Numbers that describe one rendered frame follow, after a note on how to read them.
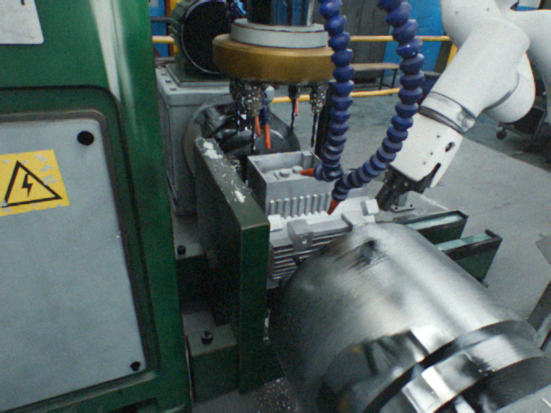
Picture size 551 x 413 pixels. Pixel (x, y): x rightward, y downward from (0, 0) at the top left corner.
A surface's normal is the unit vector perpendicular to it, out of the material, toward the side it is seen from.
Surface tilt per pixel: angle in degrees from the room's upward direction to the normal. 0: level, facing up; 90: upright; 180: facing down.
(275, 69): 90
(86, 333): 90
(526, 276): 0
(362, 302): 32
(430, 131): 59
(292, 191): 90
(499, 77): 88
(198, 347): 0
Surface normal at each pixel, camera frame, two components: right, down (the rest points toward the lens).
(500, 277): 0.06, -0.86
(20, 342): 0.38, 0.49
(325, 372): -0.81, -0.22
